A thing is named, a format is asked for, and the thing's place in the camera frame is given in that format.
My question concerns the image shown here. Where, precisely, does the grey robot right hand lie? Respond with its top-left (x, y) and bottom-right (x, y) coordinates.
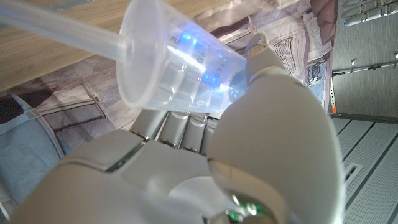
top-left (9, 32), bottom-right (346, 224)

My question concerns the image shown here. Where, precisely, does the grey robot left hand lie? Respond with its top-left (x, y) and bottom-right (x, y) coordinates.
top-left (341, 0), bottom-right (398, 27)

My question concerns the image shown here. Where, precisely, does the large clear plastic syringe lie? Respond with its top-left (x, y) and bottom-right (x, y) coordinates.
top-left (0, 0), bottom-right (249, 114)

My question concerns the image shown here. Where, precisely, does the printed living room backdrop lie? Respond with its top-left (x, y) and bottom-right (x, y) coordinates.
top-left (0, 0), bottom-right (338, 203)

